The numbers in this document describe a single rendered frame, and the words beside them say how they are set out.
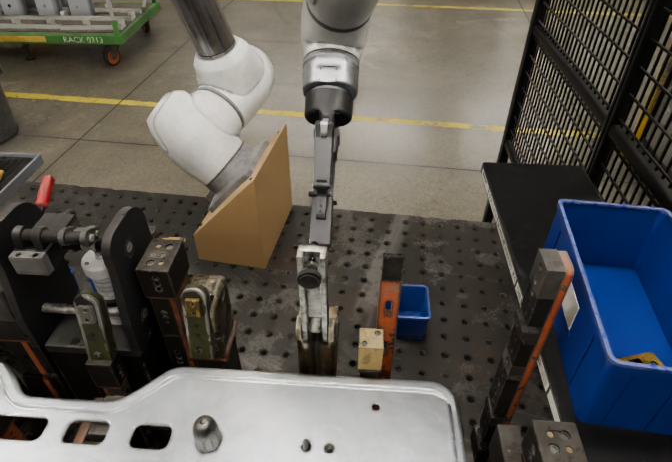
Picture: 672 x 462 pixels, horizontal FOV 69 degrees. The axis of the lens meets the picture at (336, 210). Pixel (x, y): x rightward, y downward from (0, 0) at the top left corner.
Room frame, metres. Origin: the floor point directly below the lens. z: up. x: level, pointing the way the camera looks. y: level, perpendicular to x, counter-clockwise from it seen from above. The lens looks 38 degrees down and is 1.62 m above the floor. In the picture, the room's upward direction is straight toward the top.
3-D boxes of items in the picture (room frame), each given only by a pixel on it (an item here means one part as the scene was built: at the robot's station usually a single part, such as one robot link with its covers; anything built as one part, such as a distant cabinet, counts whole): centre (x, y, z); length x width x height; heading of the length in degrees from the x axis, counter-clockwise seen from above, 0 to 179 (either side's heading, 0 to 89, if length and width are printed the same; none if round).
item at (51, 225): (0.53, 0.39, 0.94); 0.18 x 0.13 x 0.49; 86
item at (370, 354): (0.42, -0.05, 0.88); 0.04 x 0.04 x 0.36; 86
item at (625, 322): (0.45, -0.41, 1.10); 0.30 x 0.17 x 0.13; 171
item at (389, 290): (0.45, -0.07, 0.95); 0.03 x 0.01 x 0.50; 86
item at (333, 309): (0.46, 0.03, 0.88); 0.07 x 0.06 x 0.35; 176
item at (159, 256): (0.53, 0.26, 0.91); 0.07 x 0.05 x 0.42; 176
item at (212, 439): (0.31, 0.16, 1.02); 0.03 x 0.03 x 0.07
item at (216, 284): (0.50, 0.20, 0.88); 0.11 x 0.09 x 0.37; 176
